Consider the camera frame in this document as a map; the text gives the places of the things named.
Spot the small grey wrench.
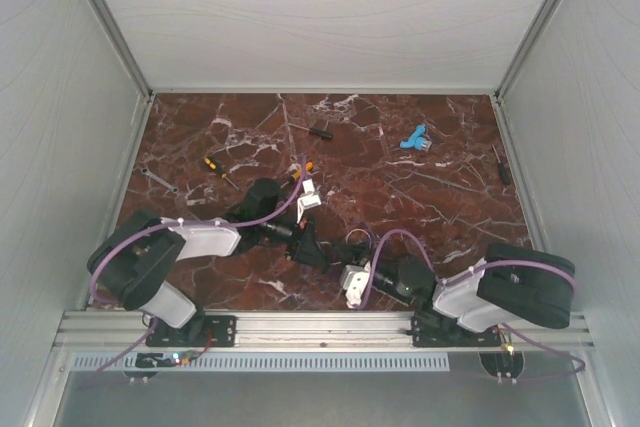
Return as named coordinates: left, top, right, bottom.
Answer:
left=140, top=168, right=179, bottom=194

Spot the aluminium corner post left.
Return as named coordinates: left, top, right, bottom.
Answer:
left=88, top=0, right=153, bottom=98

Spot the aluminium corner post right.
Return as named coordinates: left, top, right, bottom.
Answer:
left=494, top=0, right=562, bottom=99

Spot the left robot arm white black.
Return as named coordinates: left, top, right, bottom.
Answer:
left=87, top=178, right=329, bottom=347

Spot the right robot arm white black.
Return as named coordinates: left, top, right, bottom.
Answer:
left=335, top=242, right=576, bottom=348

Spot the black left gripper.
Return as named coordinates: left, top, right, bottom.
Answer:
left=259, top=212, right=330, bottom=270

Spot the aluminium corner post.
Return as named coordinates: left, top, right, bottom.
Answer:
left=494, top=0, right=562, bottom=99
left=88, top=0, right=153, bottom=98

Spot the grey slotted cable duct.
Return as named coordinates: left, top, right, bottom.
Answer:
left=69, top=351, right=451, bottom=374

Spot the yellow black small tool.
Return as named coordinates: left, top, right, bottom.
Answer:
left=203, top=156, right=240, bottom=191

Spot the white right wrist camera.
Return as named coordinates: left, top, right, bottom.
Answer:
left=340, top=262, right=371, bottom=309

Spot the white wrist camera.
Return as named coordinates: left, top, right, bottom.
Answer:
left=340, top=262, right=371, bottom=309
left=296, top=179, right=322, bottom=223

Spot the blue plastic connector piece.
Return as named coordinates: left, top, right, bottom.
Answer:
left=399, top=125, right=432, bottom=152

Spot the small black screwdriver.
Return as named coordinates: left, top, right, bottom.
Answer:
left=288, top=123, right=333, bottom=140

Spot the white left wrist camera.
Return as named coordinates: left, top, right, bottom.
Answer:
left=296, top=179, right=322, bottom=223

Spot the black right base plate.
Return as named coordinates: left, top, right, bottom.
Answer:
left=407, top=314, right=502, bottom=348

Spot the dark screwdriver right edge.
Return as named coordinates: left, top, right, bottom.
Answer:
left=492, top=146, right=512, bottom=185

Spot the aluminium front rail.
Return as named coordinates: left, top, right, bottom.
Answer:
left=53, top=310, right=595, bottom=353

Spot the orange handled screwdriver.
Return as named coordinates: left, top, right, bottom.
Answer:
left=281, top=161, right=313, bottom=188

